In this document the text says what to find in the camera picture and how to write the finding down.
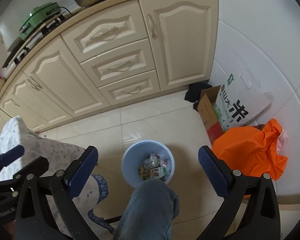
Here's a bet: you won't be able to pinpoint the trash inside bin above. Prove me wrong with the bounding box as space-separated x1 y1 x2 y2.
138 153 172 181

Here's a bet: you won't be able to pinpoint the white rice sack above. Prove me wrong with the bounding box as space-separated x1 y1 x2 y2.
213 62 274 132

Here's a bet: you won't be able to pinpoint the green electric cooker pot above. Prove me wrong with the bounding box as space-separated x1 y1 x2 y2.
19 2 61 40

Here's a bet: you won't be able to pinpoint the cream lower cabinets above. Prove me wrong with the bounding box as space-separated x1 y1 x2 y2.
0 0 218 134

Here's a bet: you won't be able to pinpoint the round table floral cloth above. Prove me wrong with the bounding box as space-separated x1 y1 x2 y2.
0 116 115 239

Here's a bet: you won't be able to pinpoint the cardboard box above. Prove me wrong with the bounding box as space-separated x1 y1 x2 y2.
197 86 223 145

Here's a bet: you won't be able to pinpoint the light blue trash bin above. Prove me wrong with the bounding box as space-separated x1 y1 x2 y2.
121 140 175 188

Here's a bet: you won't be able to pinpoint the person's jeans leg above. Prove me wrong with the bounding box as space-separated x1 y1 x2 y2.
113 179 179 240

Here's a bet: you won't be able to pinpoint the black gas stove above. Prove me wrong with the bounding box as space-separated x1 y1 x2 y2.
2 14 66 68

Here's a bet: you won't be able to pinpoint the black cloth on floor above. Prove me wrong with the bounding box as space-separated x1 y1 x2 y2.
184 82 212 111

